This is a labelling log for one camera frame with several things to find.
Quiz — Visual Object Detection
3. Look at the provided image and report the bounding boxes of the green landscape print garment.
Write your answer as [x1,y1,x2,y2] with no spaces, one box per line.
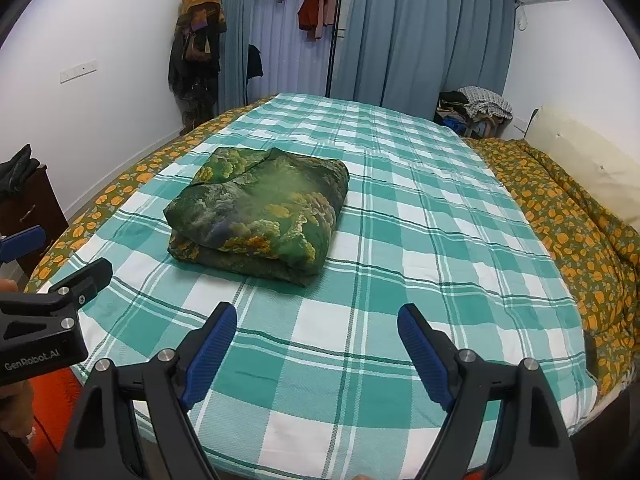
[164,146,349,286]

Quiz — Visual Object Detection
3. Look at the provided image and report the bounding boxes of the clothes pile by bed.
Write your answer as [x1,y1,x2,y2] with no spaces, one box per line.
[434,86,513,139]

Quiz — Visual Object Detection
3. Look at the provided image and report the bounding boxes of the red clothes on rack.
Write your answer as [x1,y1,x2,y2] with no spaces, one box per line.
[297,0,337,41]

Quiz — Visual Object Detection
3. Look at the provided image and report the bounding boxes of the left hand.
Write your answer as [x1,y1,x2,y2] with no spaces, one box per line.
[0,277,36,441]

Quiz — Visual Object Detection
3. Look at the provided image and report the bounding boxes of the dark wooden nightstand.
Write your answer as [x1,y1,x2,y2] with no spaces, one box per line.
[0,165,68,276]

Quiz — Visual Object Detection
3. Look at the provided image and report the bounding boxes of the orange red trousers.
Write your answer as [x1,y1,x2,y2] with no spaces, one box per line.
[30,368,81,479]

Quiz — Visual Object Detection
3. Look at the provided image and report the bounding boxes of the black garment on nightstand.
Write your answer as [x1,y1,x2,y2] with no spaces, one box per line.
[0,144,41,202]

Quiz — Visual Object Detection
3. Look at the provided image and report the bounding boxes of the teal white plaid bedsheet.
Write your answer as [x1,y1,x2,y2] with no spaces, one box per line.
[30,94,597,479]

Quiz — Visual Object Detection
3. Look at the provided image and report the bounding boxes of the cream pillow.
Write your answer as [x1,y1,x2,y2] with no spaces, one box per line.
[525,106,640,228]

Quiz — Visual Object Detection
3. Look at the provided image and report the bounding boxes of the blue curtain left panel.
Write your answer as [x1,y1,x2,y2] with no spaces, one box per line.
[217,0,253,114]

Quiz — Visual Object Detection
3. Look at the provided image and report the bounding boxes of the white wall switch plate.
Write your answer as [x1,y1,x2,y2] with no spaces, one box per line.
[60,60,98,84]

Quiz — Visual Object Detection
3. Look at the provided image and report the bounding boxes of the hanging coats on wall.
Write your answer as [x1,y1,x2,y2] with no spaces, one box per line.
[168,0,227,134]

